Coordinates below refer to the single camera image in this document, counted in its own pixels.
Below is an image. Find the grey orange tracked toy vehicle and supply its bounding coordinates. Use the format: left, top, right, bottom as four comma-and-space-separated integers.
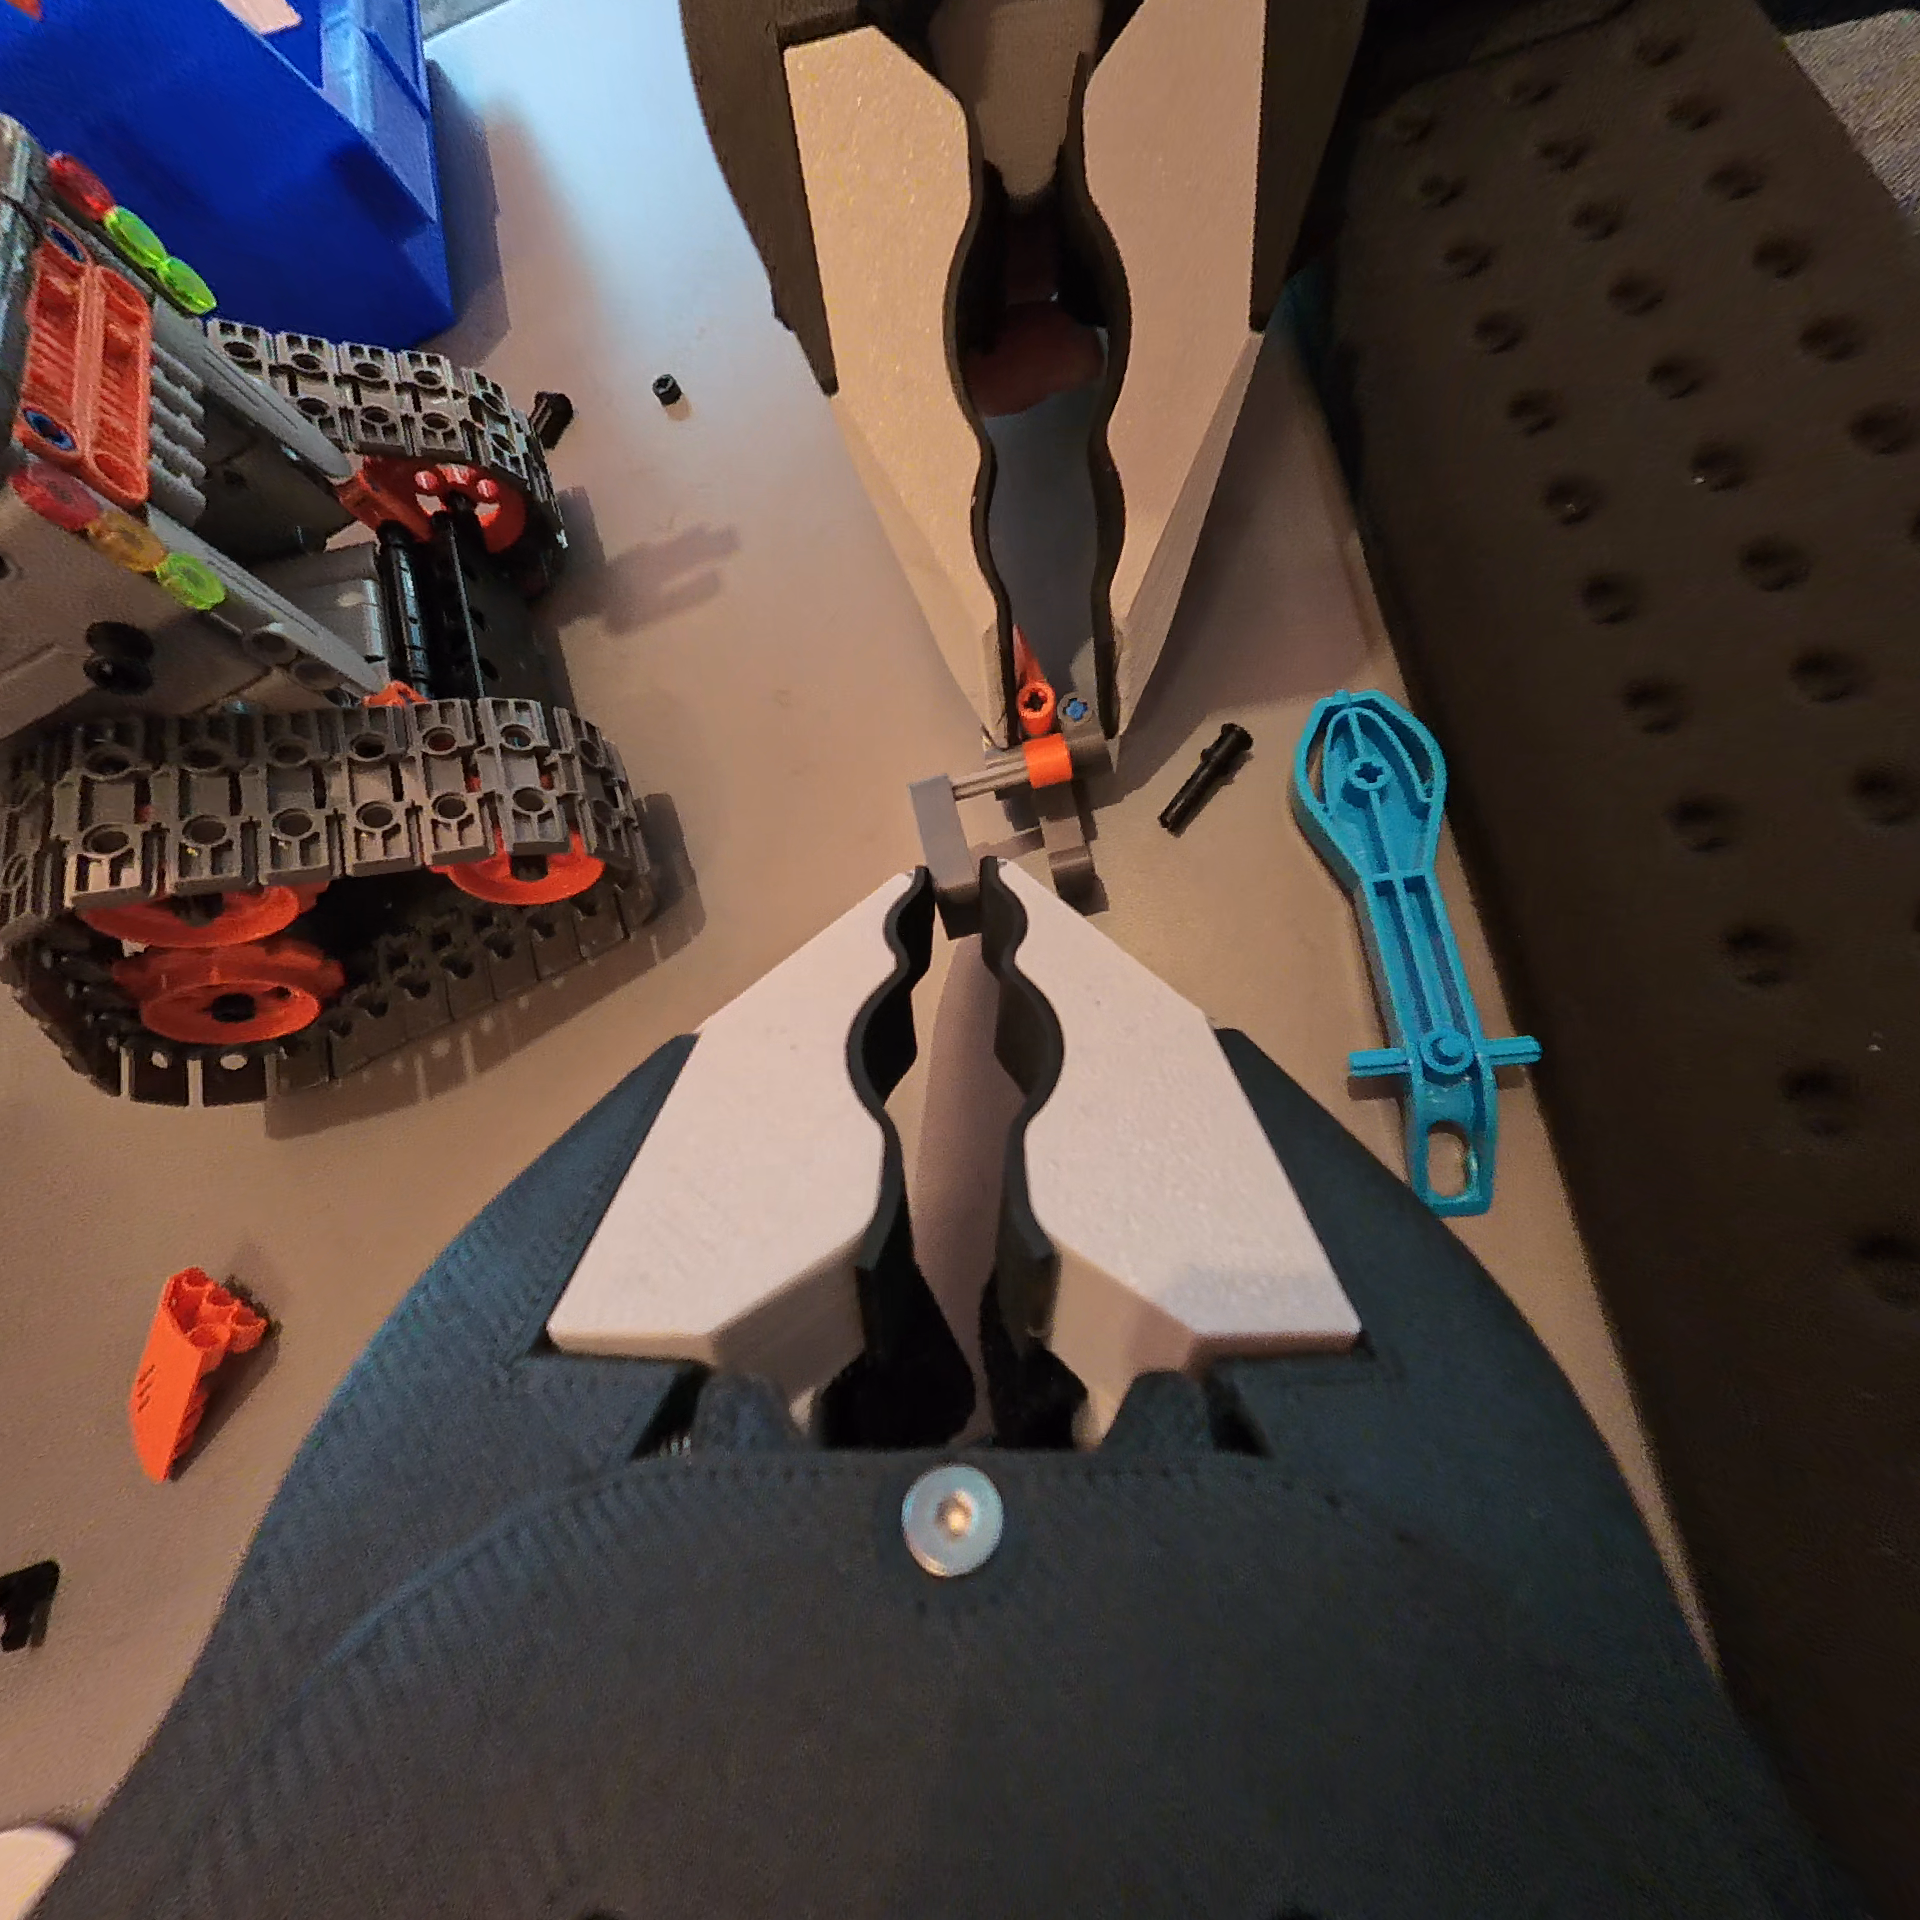
0, 110, 667, 1116

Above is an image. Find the white book stand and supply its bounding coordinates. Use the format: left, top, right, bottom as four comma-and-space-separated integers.
0, 1816, 80, 1920

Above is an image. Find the teal plastic separator tool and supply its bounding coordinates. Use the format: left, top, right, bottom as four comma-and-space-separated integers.
1286, 683, 1544, 1215

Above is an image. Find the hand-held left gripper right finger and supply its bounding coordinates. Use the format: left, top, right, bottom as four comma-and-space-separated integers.
973, 856, 1362, 1412

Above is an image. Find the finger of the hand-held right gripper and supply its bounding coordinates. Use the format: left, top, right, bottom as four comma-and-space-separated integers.
784, 30, 1013, 740
1079, 0, 1274, 740

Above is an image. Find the long black pin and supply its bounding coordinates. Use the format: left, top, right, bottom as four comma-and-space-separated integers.
1158, 720, 1254, 835

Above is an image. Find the black dimpled foam mat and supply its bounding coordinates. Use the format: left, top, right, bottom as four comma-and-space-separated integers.
1314, 0, 1920, 1920

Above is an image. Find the orange curved brick piece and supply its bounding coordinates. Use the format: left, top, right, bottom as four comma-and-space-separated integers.
127, 1263, 273, 1485

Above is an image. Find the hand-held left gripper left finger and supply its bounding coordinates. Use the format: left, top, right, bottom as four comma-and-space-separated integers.
548, 868, 941, 1412

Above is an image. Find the person's right hand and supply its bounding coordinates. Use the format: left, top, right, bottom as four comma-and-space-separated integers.
980, 295, 1104, 417

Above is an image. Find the blue plastic storage bin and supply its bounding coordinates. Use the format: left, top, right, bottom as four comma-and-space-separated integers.
0, 0, 456, 348

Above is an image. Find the orange grey brick assembly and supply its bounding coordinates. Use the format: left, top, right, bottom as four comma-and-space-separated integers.
980, 627, 1119, 902

